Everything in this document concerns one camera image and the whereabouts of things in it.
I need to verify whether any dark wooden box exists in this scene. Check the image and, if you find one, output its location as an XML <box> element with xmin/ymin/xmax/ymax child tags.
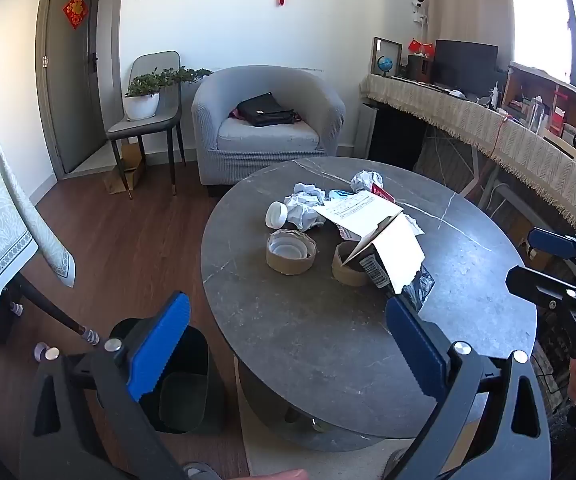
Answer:
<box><xmin>407</xmin><ymin>54</ymin><xmax>436</xmax><ymax>82</ymax></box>

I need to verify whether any potted plant white pot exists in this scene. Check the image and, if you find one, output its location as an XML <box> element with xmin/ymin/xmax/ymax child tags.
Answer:
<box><xmin>124</xmin><ymin>66</ymin><xmax>213</xmax><ymax>121</ymax></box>

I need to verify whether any black plastic bag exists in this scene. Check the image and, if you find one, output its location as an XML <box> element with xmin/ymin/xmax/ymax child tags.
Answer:
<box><xmin>400</xmin><ymin>262</ymin><xmax>436</xmax><ymax>311</ymax></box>

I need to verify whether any white round lid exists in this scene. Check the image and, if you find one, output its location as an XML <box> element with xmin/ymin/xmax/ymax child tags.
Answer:
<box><xmin>273</xmin><ymin>236</ymin><xmax>309</xmax><ymax>259</ymax></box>

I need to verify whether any black trash bin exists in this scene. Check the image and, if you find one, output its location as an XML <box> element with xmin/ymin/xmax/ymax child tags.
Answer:
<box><xmin>109</xmin><ymin>317</ymin><xmax>211</xmax><ymax>435</ymax></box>

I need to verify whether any grey armchair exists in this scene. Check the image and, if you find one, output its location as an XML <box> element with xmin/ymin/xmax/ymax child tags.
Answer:
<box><xmin>191</xmin><ymin>65</ymin><xmax>346</xmax><ymax>197</ymax></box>

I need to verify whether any black cabinet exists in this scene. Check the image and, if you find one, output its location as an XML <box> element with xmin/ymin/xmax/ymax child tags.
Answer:
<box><xmin>368</xmin><ymin>105</ymin><xmax>429</xmax><ymax>171</ymax></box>

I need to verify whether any wooden shelf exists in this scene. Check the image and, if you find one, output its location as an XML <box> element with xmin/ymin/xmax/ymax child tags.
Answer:
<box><xmin>500</xmin><ymin>62</ymin><xmax>576</xmax><ymax>171</ymax></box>

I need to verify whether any brown tape roll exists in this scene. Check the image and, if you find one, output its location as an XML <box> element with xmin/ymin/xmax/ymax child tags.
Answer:
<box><xmin>331</xmin><ymin>240</ymin><xmax>373</xmax><ymax>288</ymax></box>
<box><xmin>266</xmin><ymin>229</ymin><xmax>317</xmax><ymax>276</ymax></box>

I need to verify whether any wooden picture frame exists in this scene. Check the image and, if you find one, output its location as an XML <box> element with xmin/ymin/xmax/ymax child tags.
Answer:
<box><xmin>371</xmin><ymin>36</ymin><xmax>403</xmax><ymax>78</ymax></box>

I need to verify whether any red diamond door decoration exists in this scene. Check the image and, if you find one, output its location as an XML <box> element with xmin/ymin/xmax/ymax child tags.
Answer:
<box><xmin>62</xmin><ymin>0</ymin><xmax>90</xmax><ymax>30</ymax></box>

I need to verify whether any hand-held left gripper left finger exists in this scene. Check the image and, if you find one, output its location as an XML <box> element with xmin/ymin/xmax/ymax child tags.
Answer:
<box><xmin>20</xmin><ymin>291</ymin><xmax>203</xmax><ymax>480</ymax></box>

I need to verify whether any dark table leg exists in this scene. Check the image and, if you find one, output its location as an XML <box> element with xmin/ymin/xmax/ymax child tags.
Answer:
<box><xmin>18</xmin><ymin>275</ymin><xmax>101</xmax><ymax>346</ymax></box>

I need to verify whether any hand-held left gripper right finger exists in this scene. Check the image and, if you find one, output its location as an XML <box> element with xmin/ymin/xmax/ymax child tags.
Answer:
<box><xmin>385</xmin><ymin>296</ymin><xmax>553</xmax><ymax>480</ymax></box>

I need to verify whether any black monitor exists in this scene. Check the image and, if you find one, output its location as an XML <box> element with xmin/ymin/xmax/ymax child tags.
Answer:
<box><xmin>434</xmin><ymin>39</ymin><xmax>500</xmax><ymax>92</ymax></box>

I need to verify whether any grey chair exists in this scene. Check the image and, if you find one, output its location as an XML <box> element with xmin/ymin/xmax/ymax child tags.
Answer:
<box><xmin>106</xmin><ymin>51</ymin><xmax>186</xmax><ymax>200</ymax></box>

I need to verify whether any beige curtain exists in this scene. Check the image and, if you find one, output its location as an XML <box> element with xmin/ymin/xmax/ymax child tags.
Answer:
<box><xmin>425</xmin><ymin>0</ymin><xmax>516</xmax><ymax>68</ymax></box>

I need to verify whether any cardboard box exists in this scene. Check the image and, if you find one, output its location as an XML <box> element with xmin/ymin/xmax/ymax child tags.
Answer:
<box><xmin>105</xmin><ymin>142</ymin><xmax>146</xmax><ymax>195</ymax></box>
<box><xmin>313</xmin><ymin>190</ymin><xmax>426</xmax><ymax>295</ymax></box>

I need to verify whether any round grey marble table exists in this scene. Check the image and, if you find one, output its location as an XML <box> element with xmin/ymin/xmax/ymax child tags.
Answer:
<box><xmin>200</xmin><ymin>156</ymin><xmax>539</xmax><ymax>453</ymax></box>

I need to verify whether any white paper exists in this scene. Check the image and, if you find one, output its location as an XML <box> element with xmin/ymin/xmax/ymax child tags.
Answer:
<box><xmin>292</xmin><ymin>183</ymin><xmax>327</xmax><ymax>207</ymax></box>
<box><xmin>283</xmin><ymin>199</ymin><xmax>326</xmax><ymax>232</ymax></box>

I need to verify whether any grey door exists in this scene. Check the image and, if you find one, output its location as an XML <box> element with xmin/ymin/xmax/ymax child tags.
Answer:
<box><xmin>35</xmin><ymin>0</ymin><xmax>118</xmax><ymax>176</ymax></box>

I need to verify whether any flat cardboard box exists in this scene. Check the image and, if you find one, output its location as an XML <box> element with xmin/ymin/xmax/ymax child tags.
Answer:
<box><xmin>105</xmin><ymin>142</ymin><xmax>146</xmax><ymax>195</ymax></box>

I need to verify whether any white round cap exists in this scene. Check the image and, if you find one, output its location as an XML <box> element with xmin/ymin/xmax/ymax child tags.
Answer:
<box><xmin>265</xmin><ymin>201</ymin><xmax>289</xmax><ymax>227</ymax></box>

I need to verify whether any white paper ball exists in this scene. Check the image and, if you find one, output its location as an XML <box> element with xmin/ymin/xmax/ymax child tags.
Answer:
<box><xmin>350</xmin><ymin>170</ymin><xmax>385</xmax><ymax>194</ymax></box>

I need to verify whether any beige fringed desk cloth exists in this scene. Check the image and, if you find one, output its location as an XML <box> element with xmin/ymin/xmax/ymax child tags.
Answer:
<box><xmin>359</xmin><ymin>74</ymin><xmax>576</xmax><ymax>246</ymax></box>

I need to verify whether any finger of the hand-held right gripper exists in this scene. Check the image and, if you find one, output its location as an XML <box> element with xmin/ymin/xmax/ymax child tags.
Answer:
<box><xmin>505</xmin><ymin>266</ymin><xmax>576</xmax><ymax>312</ymax></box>
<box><xmin>527</xmin><ymin>228</ymin><xmax>576</xmax><ymax>267</ymax></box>

